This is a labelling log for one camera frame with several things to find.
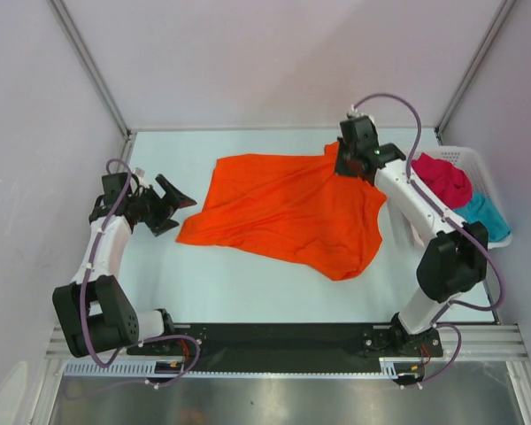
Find teal t-shirt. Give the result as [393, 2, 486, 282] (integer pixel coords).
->
[454, 192, 511, 243]

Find orange t-shirt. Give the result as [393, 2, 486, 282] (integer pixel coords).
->
[177, 143, 386, 282]

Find white slotted cable duct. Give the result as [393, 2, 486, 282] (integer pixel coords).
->
[63, 359, 423, 382]

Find aluminium frame rail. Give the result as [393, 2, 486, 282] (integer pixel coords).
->
[43, 322, 530, 360]

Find red t-shirt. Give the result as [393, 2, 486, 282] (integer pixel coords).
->
[412, 153, 473, 209]

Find white plastic laundry basket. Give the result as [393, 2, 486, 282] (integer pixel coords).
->
[412, 146, 512, 249]

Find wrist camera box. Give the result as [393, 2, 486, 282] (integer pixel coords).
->
[346, 104, 375, 126]
[132, 167, 151, 188]

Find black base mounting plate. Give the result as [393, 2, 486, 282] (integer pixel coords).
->
[127, 321, 443, 374]

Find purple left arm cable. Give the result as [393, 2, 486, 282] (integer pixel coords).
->
[80, 158, 202, 390]

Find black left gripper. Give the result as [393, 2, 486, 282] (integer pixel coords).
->
[129, 175, 196, 236]

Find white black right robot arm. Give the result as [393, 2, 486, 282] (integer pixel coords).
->
[335, 114, 488, 355]

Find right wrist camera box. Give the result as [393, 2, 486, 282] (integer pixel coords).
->
[346, 104, 375, 126]

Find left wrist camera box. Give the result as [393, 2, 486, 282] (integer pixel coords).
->
[132, 167, 151, 188]

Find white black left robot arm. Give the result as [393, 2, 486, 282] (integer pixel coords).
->
[52, 172, 196, 358]

